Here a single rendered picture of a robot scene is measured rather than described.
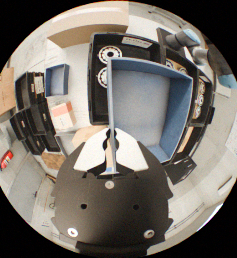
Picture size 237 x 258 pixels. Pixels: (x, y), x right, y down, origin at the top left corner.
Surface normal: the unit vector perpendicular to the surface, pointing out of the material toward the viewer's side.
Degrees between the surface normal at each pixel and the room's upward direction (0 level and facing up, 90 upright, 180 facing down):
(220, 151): 90
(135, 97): 1
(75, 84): 0
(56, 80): 0
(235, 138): 90
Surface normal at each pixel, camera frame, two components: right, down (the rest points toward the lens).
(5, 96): 0.99, 0.04
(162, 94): 0.14, 0.48
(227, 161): -0.99, 0.08
